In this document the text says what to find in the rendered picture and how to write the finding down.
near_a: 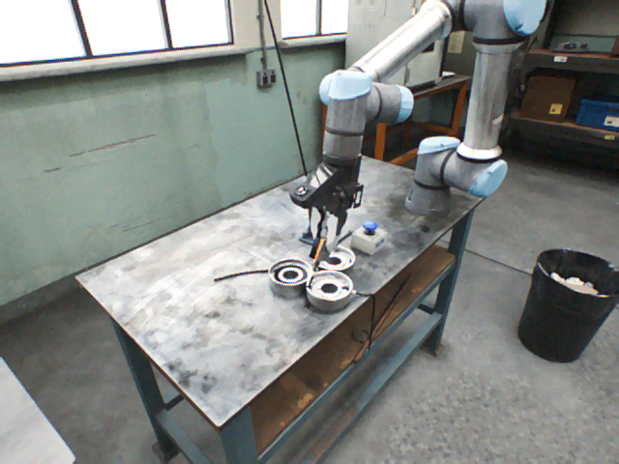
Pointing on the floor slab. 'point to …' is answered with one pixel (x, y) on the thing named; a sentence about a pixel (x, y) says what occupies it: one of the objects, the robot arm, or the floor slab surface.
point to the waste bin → (567, 304)
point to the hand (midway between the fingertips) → (321, 244)
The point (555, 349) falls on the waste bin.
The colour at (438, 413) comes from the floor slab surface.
